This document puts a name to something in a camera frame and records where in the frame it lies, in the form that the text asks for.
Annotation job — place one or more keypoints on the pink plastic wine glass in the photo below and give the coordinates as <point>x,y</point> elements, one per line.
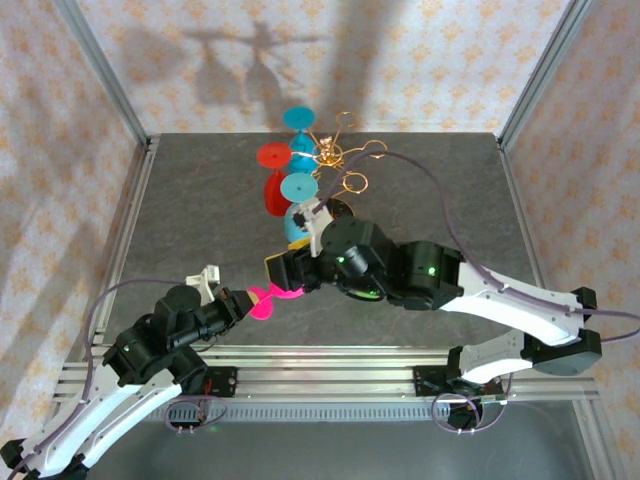
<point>262,310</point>

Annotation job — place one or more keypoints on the light blue plastic wine glass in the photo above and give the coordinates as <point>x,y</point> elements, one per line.
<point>299,186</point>

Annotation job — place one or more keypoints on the red plastic wine glass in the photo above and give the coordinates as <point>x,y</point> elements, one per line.
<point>273,155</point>

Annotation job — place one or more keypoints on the teal blue plastic wine glass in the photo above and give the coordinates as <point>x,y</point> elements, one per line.
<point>300,118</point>

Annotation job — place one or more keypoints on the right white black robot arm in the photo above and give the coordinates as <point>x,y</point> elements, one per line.
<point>510,310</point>

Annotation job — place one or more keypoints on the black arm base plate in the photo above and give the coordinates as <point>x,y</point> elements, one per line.
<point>222,382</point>
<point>427,382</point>

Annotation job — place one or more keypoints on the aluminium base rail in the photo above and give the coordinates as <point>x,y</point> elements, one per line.
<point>325,375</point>

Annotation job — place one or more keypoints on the aluminium table side rail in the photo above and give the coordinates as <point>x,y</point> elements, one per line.
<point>520,215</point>
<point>131,200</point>

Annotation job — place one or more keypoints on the aluminium frame post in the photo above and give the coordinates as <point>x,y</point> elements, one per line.
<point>107,75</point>
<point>541,75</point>

